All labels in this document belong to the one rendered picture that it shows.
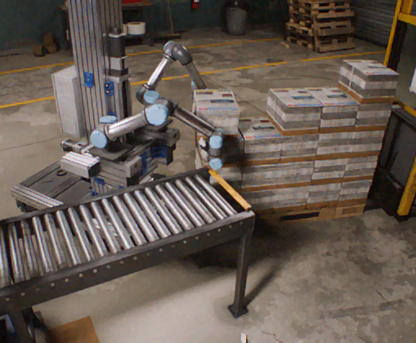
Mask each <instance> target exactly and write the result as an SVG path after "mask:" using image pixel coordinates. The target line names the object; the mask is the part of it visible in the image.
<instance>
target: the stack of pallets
mask: <svg viewBox="0 0 416 343"><path fill-rule="evenodd" d="M296 1H299V2H295V0H288V2H287V3H288V4H289V16H290V22H286V34H285V35H287V40H286V41H287V42H295V41H297V43H296V44H297V45H298V46H304V45H308V46H307V49H315V37H314V30H315V28H314V23H313V21H312V14H316V13H318V14H322V13H330V12H332V13H338V12H341V11H339V10H341V9H344V10H343V11H346V12H350V11H351V8H350V7H349V3H350V1H352V0H296ZM338 2H342V5H341V6H340V5H338ZM296 7H297V8H299V9H297V8H296ZM297 14H299V15H297ZM297 20H299V21H297Z"/></svg>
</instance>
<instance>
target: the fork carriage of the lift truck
mask: <svg viewBox="0 0 416 343"><path fill-rule="evenodd" d="M401 188H402V187H401V186H400V185H399V184H398V183H397V182H396V181H395V180H394V179H393V178H392V177H391V176H390V175H388V173H387V172H386V171H385V170H383V169H382V168H381V167H380V166H379V165H378V163H377V165H376V168H374V178H373V179H372V185H371V186H370V187H369V191H368V194H369V195H370V196H371V197H373V198H376V199H377V200H378V203H379V204H380V207H381V208H382V209H383V210H384V211H385V212H386V214H387V215H388V216H389V215H392V216H393V213H394V211H395V207H396V203H397V201H398V198H399V197H400V191H401Z"/></svg>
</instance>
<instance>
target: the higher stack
mask: <svg viewBox="0 0 416 343"><path fill-rule="evenodd" d="M340 70H341V71H339V72H340V77H339V80H338V81H339V82H340V83H341V84H342V85H343V86H345V87H347V88H348V89H350V90H352V91H353V92H355V93H356V94H357V95H358V96H360V97H361V98H372V97H379V98H386V97H394V96H395V95H396V84H397V82H398V78H399V76H400V75H399V74H398V73H397V72H395V71H393V70H392V69H389V68H387V67H386V66H385V67H384V66H383V65H381V64H379V63H378V62H376V61H374V60H342V66H341V68H340ZM337 89H338V90H339V91H341V92H343V93H344V95H347V96H349V97H350V98H351V99H352V100H354V101H355V102H356V103H357V104H358V110H357V114H356V117H355V124H354V125H355V126H356V127H360V126H370V127H372V126H382V125H387V122H388V120H389V117H390V114H391V106H392V104H391V102H387V103H375V104H374V103H363V104H361V103H360V102H359V101H357V100H356V99H355V98H352V97H351V96H350V95H348V94H347V93H346V92H344V91H343V89H341V88H340V87H337ZM384 132H385V131H384V130H377V131H358V132H354V131H353V132H352V137H351V143H350V144H351V150H350V151H349V153H357V152H376V151H380V150H381V148H382V139H383V135H384ZM377 161H378V156H377V155H376V156H368V157H358V158H347V165H346V169H345V172H344V175H343V179H344V178H347V177H356V176H371V175H373V174H374V168H376V165H377ZM340 183H341V185H340V192H339V196H338V201H344V200H350V199H357V198H367V197H368V191H369V187H370V186H371V185H372V179H369V180H353V181H345V182H340ZM365 203H366V202H358V203H345V204H338V205H335V206H336V210H335V213H334V216H333V218H340V217H347V216H359V215H362V213H363V210H364V206H365Z"/></svg>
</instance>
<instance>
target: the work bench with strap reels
mask: <svg viewBox="0 0 416 343"><path fill-rule="evenodd" d="M121 4H122V10H130V9H140V18H141V22H130V23H127V24H123V32H124V33H125V35H124V37H125V39H124V40H127V39H134V38H141V41H145V40H144V37H150V47H155V46H154V34H153V5H154V3H152V2H150V3H144V0H122V2H121ZM59 8H60V12H61V15H60V16H61V20H62V24H63V25H62V29H63V34H64V41H65V50H66V51H68V50H69V49H68V46H67V43H68V44H69V48H70V57H73V56H74V52H73V48H72V45H73V43H72V38H71V29H70V25H69V13H68V7H66V6H65V5H64V6H59ZM143 8H149V9H150V32H149V31H147V30H145V23H144V20H143ZM64 13H65V14H66V16H65V17H64ZM65 18H66V22H67V29H66V28H65ZM65 32H66V33H65ZM66 34H67V37H66Z"/></svg>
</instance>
